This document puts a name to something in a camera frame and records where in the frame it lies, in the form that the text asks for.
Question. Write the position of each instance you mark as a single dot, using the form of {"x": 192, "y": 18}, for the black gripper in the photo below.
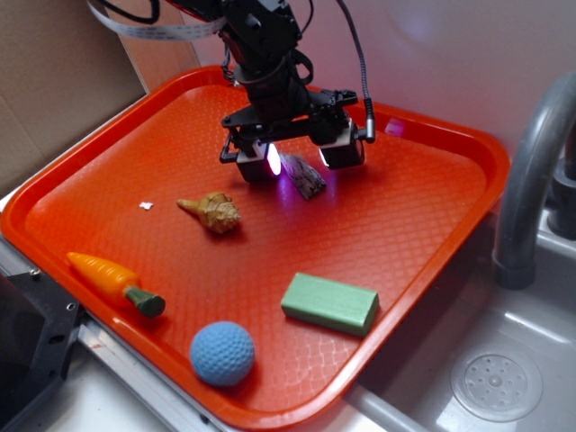
{"x": 278, "y": 112}

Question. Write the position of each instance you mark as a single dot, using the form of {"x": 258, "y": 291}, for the brown wood chip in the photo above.
{"x": 304, "y": 177}

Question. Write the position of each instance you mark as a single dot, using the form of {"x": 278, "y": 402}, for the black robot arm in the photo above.
{"x": 262, "y": 37}

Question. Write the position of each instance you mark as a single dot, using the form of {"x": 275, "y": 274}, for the tan conch seashell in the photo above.
{"x": 215, "y": 211}

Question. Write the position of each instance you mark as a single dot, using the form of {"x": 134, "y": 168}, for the green rectangular block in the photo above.
{"x": 333, "y": 305}

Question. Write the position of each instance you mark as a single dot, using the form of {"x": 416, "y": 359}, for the red plastic tray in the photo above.
{"x": 389, "y": 225}

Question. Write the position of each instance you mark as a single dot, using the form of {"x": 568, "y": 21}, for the blue dimpled ball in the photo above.
{"x": 222, "y": 354}

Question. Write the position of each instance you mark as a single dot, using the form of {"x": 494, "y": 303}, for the orange toy carrot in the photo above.
{"x": 116, "y": 283}

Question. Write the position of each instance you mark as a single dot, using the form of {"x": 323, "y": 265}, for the grey sink faucet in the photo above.
{"x": 543, "y": 170}

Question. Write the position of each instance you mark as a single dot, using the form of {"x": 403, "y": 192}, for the brown cardboard panel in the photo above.
{"x": 62, "y": 75}

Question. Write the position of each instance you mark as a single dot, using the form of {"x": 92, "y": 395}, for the grey toy sink basin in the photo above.
{"x": 472, "y": 356}

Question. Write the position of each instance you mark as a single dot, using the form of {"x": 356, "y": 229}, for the black metal bracket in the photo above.
{"x": 39, "y": 325}

